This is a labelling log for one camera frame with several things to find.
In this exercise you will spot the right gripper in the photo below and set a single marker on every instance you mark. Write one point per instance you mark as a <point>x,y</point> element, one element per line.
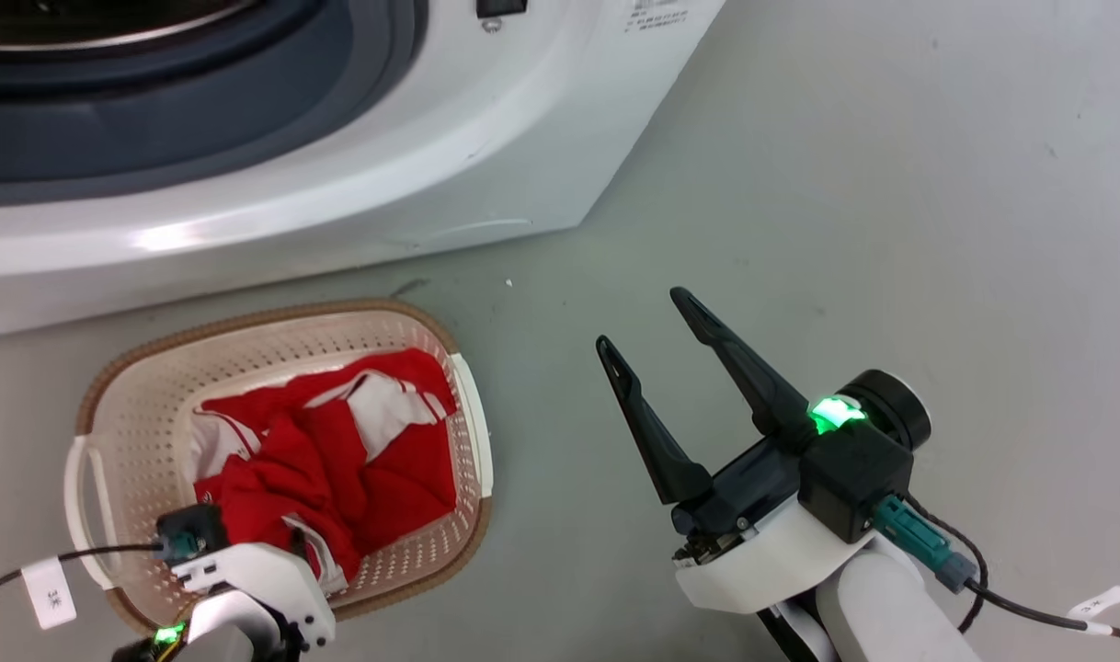
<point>753,561</point>

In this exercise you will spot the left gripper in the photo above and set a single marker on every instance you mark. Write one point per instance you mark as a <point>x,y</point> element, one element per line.
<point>266,575</point>

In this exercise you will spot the red and white garment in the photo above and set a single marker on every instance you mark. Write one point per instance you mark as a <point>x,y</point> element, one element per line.
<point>321,460</point>

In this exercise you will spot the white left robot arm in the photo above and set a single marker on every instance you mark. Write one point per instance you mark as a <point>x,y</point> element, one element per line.
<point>234,634</point>

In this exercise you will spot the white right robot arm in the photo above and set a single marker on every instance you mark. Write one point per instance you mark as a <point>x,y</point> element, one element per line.
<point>882,616</point>

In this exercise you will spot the cream perforated laundry basket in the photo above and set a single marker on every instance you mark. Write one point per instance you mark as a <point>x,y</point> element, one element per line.
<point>155,386</point>

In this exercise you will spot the white front-load washing machine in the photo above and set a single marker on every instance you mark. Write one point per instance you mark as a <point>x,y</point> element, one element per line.
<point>413,193</point>

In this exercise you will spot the white text sticker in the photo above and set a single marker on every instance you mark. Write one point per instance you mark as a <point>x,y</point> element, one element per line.
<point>657,14</point>

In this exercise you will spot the black door latch slot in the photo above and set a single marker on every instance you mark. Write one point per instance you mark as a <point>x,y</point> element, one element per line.
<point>501,7</point>

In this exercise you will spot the grey rubber door gasket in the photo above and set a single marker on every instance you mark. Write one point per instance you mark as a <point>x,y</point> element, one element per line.
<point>155,129</point>

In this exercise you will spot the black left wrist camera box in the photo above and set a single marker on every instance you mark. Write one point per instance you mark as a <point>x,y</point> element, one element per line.
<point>188,529</point>

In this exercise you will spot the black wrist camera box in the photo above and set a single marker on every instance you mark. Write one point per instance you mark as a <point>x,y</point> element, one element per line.
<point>188,529</point>
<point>854,483</point>

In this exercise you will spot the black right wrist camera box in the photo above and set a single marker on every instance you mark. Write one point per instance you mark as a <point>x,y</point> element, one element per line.
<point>854,483</point>

